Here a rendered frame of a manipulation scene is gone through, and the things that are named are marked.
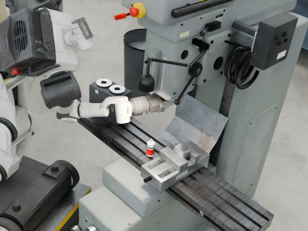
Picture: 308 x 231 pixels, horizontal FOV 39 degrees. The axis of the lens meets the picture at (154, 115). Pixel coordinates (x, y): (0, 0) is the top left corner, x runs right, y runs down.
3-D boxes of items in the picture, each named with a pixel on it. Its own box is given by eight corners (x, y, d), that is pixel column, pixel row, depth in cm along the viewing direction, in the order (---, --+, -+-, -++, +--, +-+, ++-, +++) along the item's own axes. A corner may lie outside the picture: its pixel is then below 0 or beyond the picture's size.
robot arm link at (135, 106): (140, 98, 205) (118, 102, 200) (142, 120, 207) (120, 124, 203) (131, 95, 215) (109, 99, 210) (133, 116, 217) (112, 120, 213)
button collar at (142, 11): (141, 20, 171) (142, 6, 168) (131, 15, 175) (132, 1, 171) (145, 19, 173) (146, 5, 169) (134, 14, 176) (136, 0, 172)
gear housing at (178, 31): (175, 45, 179) (178, 22, 173) (135, 24, 192) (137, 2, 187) (225, 26, 200) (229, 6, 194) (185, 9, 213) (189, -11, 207)
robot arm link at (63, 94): (52, 112, 190) (52, 104, 177) (44, 94, 191) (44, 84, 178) (77, 103, 193) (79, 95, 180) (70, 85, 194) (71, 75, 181)
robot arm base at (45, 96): (48, 114, 186) (46, 104, 175) (38, 89, 189) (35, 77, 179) (82, 103, 190) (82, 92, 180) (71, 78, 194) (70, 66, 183)
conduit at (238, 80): (235, 96, 205) (244, 57, 193) (209, 81, 214) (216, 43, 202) (257, 84, 217) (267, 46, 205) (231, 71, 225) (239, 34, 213)
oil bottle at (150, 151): (149, 157, 231) (151, 141, 225) (144, 154, 233) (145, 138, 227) (155, 155, 233) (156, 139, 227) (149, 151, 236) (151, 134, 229)
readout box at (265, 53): (265, 72, 192) (277, 28, 180) (248, 64, 197) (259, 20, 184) (288, 60, 204) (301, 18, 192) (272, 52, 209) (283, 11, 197)
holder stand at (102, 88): (117, 126, 251) (118, 96, 240) (88, 111, 260) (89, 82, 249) (129, 117, 259) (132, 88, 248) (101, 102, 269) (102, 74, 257)
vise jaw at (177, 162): (179, 172, 214) (180, 166, 211) (158, 156, 222) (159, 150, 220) (187, 167, 217) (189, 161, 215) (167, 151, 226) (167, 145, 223)
